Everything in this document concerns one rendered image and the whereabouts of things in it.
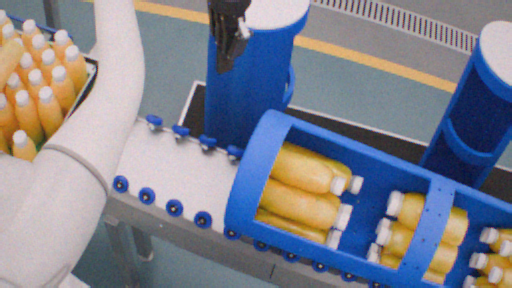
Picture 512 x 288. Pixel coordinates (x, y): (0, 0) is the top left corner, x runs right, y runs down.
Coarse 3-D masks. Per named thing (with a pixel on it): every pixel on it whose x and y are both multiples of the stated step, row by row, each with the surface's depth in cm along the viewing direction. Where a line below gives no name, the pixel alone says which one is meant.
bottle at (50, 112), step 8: (56, 96) 175; (40, 104) 173; (48, 104) 173; (56, 104) 175; (40, 112) 174; (48, 112) 174; (56, 112) 176; (48, 120) 176; (56, 120) 178; (48, 128) 179; (56, 128) 181; (48, 136) 183
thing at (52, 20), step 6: (48, 0) 201; (54, 0) 204; (48, 6) 204; (54, 6) 206; (48, 12) 207; (54, 12) 208; (48, 18) 210; (54, 18) 210; (48, 24) 213; (54, 24) 212; (60, 24) 216
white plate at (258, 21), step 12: (252, 0) 199; (264, 0) 200; (276, 0) 200; (288, 0) 200; (300, 0) 201; (252, 12) 197; (264, 12) 197; (276, 12) 198; (288, 12) 198; (300, 12) 198; (252, 24) 195; (264, 24) 195; (276, 24) 195; (288, 24) 196
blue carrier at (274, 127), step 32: (256, 128) 155; (288, 128) 156; (320, 128) 161; (256, 160) 152; (352, 160) 172; (384, 160) 156; (256, 192) 152; (384, 192) 174; (448, 192) 151; (480, 192) 156; (224, 224) 160; (256, 224) 155; (352, 224) 175; (480, 224) 170; (320, 256) 155; (352, 256) 152; (416, 256) 147
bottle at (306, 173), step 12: (288, 156) 157; (300, 156) 158; (276, 168) 157; (288, 168) 156; (300, 168) 156; (312, 168) 156; (324, 168) 157; (288, 180) 157; (300, 180) 156; (312, 180) 155; (324, 180) 156; (336, 180) 157; (312, 192) 158; (324, 192) 158
